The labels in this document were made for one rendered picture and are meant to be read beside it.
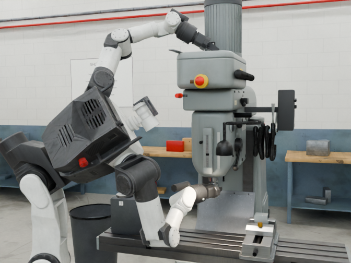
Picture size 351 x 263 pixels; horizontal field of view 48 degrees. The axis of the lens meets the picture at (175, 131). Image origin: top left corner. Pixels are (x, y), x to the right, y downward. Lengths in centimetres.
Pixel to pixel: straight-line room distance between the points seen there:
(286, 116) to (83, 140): 108
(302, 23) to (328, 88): 102
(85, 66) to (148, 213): 574
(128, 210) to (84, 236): 170
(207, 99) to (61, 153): 70
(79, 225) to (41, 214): 210
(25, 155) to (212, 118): 82
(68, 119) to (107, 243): 86
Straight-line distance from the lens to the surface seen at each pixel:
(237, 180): 231
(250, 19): 621
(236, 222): 228
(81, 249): 380
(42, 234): 168
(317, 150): 558
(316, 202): 566
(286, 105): 206
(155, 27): 187
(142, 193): 145
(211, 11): 212
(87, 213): 409
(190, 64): 171
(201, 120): 183
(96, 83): 160
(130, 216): 208
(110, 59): 174
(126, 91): 669
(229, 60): 169
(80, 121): 144
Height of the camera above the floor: 170
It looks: 5 degrees down
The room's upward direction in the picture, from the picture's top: 1 degrees counter-clockwise
